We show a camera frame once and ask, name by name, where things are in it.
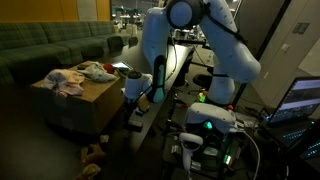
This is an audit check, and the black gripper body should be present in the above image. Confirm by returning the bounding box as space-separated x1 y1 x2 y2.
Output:
123 98 140 118

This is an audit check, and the white towel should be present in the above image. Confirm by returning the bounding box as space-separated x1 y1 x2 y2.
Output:
78 62 118 83

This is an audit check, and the pink cloth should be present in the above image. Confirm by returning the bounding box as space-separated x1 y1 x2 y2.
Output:
40 68 86 98

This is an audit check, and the large cardboard box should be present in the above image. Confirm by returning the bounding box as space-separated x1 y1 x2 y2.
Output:
30 60 125 135

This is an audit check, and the white framed tablet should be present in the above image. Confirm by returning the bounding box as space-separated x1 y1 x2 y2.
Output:
111 60 134 72

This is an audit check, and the brown plush toy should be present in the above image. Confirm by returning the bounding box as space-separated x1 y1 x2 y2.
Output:
75 143 107 180

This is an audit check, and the white VR controller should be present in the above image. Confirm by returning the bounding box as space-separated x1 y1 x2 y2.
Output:
178 132 204 174

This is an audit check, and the small yellow green object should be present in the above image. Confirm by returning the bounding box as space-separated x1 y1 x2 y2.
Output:
196 91 208 104

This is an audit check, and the white VR headset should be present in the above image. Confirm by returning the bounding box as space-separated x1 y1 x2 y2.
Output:
184 102 237 134

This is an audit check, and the green plaid sofa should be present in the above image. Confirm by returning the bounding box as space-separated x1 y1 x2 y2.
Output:
0 20 139 84

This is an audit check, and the black tripod pole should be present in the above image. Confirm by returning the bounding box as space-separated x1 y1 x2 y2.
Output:
231 0 293 108

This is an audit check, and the open laptop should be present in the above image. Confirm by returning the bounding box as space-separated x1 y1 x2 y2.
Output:
266 76 320 161

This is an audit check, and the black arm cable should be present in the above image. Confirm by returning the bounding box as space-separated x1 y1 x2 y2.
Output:
203 0 248 46

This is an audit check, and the thick white cable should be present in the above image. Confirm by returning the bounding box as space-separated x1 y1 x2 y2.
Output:
239 131 262 180

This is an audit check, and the grey wall switch plate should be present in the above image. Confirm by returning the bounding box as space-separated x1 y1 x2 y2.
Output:
292 22 310 35

